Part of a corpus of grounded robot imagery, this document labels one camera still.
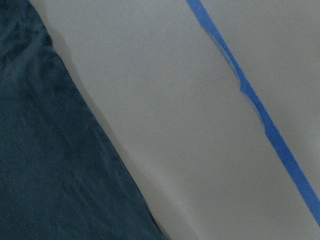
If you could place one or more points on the black graphic t-shirt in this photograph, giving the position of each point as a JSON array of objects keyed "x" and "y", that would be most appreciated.
[{"x": 60, "y": 176}]

